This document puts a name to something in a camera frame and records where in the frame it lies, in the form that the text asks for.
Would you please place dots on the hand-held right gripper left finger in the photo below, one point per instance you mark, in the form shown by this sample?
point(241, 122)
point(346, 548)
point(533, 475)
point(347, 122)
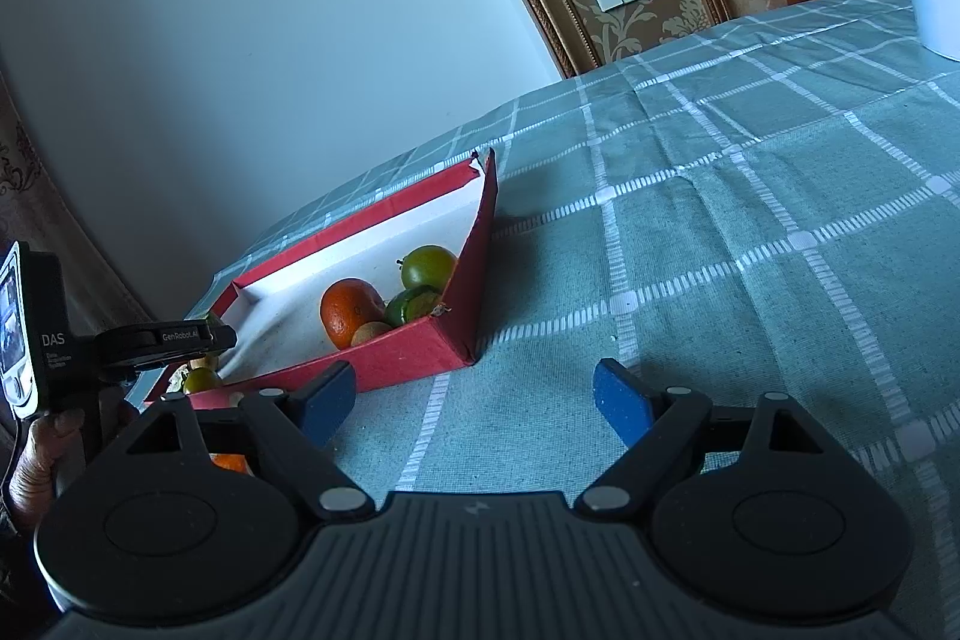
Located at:
point(330, 398)

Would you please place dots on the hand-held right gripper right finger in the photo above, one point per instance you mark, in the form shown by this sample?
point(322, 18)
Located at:
point(621, 401)

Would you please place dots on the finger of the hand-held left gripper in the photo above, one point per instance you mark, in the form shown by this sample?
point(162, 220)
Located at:
point(217, 338)

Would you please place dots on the small green fruit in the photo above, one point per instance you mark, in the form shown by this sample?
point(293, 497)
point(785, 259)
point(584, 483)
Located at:
point(202, 379)

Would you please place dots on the red cardboard box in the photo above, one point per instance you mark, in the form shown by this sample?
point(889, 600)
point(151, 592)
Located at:
point(405, 355)

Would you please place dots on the orange tangerine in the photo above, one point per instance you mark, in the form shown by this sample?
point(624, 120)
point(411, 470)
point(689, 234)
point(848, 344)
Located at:
point(229, 462)
point(352, 310)

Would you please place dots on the yellow-green fruit with stem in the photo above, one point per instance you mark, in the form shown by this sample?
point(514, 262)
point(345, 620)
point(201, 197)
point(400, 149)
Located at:
point(429, 266)

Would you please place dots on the person's left hand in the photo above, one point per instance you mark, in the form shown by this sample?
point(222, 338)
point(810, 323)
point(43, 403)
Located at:
point(45, 452)

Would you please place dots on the green cut fruit slice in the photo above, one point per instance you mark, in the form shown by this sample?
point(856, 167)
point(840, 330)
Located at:
point(409, 306)

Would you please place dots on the green checked tablecloth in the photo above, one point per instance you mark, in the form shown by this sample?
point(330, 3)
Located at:
point(750, 197)

